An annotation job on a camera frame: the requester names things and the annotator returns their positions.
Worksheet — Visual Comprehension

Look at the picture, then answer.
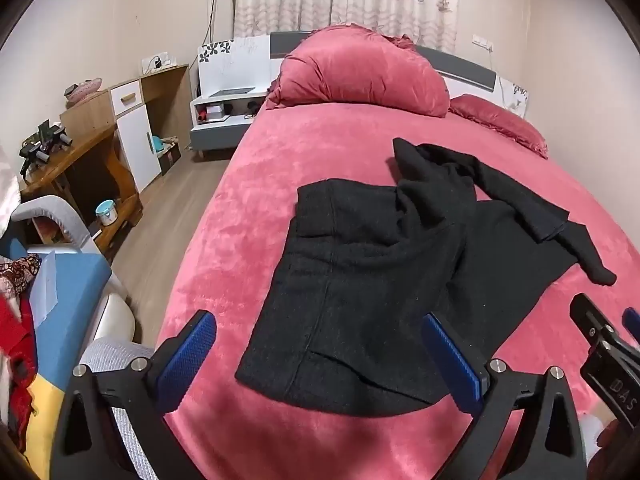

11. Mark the teal lid jar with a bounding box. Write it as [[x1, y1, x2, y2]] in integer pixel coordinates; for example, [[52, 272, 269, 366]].
[[95, 200, 120, 227]]

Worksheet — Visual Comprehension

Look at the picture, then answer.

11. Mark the grey office chair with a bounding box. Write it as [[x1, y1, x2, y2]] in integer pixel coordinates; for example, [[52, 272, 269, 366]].
[[10, 195, 201, 480]]

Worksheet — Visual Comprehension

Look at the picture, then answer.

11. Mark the red cloth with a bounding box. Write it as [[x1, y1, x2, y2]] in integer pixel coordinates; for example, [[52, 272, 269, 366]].
[[0, 297, 39, 452]]

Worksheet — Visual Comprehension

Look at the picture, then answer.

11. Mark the wooden desk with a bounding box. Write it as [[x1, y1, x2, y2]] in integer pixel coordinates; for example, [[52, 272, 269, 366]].
[[20, 64, 194, 256]]

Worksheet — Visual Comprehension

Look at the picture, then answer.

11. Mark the thin wall cable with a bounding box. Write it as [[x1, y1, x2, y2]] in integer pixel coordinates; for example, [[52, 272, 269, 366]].
[[201, 0, 224, 45]]

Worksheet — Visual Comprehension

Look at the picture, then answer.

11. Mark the small pink pillow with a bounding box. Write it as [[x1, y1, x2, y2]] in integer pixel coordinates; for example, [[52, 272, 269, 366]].
[[448, 93, 549, 160]]

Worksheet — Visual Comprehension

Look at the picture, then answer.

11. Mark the white floral panel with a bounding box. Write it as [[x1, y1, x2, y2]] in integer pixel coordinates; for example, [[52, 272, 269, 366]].
[[495, 77, 530, 122]]

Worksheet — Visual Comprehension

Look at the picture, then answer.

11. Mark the grey white headboard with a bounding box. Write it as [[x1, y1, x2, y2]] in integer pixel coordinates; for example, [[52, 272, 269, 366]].
[[270, 31, 498, 95]]

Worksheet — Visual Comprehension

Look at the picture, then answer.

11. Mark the white cabinet door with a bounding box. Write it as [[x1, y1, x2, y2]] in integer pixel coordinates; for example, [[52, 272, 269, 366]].
[[116, 106, 162, 194]]

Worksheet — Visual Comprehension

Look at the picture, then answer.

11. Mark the white grey nightstand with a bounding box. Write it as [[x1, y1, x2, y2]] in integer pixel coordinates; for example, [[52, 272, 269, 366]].
[[190, 87, 275, 162]]

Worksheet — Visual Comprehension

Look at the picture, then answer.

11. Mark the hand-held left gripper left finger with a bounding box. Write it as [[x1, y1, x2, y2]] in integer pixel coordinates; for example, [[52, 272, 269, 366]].
[[47, 309, 219, 480]]

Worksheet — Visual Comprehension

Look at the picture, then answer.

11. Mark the pink round item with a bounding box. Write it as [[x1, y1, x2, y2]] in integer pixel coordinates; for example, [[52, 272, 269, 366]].
[[63, 78, 104, 107]]

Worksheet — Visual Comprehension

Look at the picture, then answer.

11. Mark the white cabinet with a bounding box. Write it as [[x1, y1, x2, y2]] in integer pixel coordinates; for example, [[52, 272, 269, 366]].
[[197, 36, 271, 98]]

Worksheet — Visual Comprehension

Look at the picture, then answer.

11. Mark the yellow cloth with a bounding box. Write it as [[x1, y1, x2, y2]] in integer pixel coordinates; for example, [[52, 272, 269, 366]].
[[22, 370, 67, 477]]

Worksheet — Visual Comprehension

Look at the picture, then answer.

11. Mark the dark storage box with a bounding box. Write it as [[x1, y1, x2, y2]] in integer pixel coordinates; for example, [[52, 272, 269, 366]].
[[159, 141, 182, 176]]

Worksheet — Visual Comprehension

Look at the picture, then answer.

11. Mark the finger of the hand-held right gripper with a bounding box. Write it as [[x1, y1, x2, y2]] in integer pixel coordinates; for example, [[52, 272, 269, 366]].
[[622, 307, 640, 342], [569, 293, 618, 357]]

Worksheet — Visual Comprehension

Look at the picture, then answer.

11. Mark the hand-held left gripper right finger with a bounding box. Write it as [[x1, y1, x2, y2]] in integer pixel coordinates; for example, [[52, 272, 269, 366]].
[[421, 312, 588, 480]]

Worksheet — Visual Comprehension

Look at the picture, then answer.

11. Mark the large pink pillow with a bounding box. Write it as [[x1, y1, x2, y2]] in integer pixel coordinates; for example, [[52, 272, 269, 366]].
[[265, 23, 451, 119]]

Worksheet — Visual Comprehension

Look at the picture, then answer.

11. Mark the black sweater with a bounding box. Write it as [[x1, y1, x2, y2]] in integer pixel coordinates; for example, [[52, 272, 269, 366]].
[[235, 137, 619, 419]]

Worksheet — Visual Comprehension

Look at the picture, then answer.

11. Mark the white charger socket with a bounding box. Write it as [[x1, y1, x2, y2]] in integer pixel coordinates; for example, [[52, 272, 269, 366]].
[[141, 52, 174, 72]]

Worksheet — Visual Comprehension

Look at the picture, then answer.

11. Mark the pale pink blanket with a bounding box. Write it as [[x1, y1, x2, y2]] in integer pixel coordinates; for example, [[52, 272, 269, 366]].
[[0, 147, 24, 241]]

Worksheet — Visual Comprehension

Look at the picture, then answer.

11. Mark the pink bed blanket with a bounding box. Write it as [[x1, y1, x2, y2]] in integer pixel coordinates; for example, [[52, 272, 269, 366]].
[[157, 100, 640, 480]]

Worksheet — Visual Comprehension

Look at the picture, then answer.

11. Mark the black green device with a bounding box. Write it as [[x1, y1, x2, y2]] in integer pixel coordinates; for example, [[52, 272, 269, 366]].
[[18, 142, 52, 177], [36, 119, 74, 153]]

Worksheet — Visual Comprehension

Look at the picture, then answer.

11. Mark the patterned brown cloth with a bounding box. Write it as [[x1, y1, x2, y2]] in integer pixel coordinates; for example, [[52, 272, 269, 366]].
[[0, 254, 44, 302]]

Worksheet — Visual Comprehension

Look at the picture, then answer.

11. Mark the white drawer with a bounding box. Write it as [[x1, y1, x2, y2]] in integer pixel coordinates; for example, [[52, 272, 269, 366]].
[[109, 80, 146, 115]]

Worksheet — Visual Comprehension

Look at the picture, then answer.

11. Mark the blue cushion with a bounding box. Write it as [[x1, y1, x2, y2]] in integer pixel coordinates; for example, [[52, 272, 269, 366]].
[[0, 237, 113, 376]]

